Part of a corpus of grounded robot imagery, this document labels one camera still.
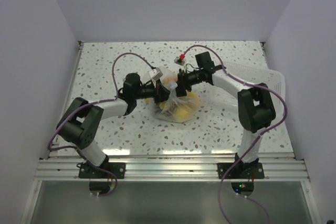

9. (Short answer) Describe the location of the clear printed plastic bag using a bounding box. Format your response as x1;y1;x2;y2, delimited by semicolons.
144;66;201;123

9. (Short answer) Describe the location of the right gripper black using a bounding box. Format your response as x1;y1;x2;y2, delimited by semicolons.
170;69;203;99

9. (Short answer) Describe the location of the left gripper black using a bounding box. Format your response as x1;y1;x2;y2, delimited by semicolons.
133;79;171;105

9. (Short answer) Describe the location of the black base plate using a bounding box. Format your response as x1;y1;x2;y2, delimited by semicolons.
217;158;265;179
76;161;126;179

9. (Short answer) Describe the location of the orange fake pineapple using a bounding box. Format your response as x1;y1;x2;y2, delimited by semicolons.
169;76;177;82

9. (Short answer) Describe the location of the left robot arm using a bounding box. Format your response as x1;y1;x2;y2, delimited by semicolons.
56;68;169;178

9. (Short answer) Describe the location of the yellow fake pear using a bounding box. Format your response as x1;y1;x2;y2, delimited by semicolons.
173;107;192;123

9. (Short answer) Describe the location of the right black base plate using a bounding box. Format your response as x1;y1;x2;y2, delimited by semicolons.
217;158;265;179

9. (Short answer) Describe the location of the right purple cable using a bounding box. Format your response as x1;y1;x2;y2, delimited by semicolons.
183;45;288;224

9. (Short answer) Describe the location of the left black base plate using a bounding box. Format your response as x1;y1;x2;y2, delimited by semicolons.
76;161;126;179

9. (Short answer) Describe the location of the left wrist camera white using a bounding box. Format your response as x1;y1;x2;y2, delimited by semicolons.
148;68;163;81

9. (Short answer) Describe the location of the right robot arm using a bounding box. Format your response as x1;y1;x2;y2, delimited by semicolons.
176;52;276;178

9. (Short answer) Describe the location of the white plastic basket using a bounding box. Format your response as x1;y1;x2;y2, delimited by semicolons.
211;61;287;119

